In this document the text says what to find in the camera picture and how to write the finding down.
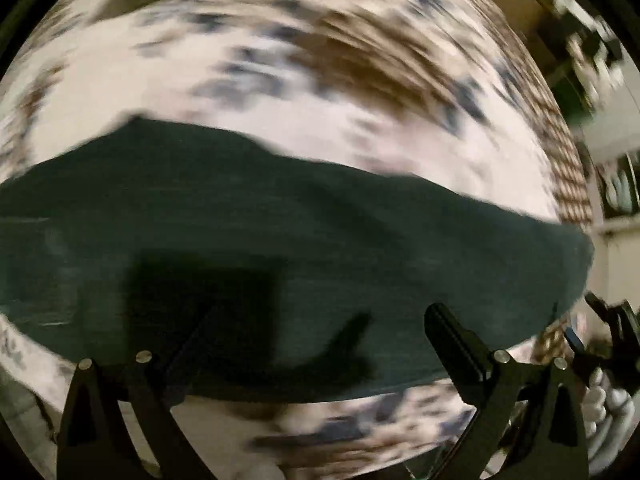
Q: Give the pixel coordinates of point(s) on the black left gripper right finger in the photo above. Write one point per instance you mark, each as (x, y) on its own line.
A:
(551, 443)

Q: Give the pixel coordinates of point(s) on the dark teal knit pants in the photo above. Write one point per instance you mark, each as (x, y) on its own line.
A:
(252, 276)

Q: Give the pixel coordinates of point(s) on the white gloved right hand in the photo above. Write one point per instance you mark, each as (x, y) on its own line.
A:
(609, 416)

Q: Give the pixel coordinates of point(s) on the white open shelf unit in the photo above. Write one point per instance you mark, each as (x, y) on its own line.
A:
(584, 62)

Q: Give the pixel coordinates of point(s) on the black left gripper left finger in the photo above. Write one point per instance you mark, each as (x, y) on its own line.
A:
(94, 442)

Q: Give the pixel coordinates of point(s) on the floral and checkered bed blanket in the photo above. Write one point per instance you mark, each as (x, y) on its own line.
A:
(441, 90)

